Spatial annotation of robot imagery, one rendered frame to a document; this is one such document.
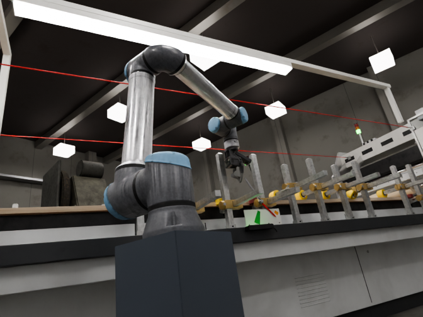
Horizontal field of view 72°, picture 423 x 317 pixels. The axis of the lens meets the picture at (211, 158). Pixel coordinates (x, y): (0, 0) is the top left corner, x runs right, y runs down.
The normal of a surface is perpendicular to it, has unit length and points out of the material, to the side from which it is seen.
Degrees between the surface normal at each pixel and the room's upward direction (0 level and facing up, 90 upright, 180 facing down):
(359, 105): 90
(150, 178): 90
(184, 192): 90
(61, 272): 90
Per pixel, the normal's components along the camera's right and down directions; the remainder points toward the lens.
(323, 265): 0.43, -0.39
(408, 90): -0.61, -0.21
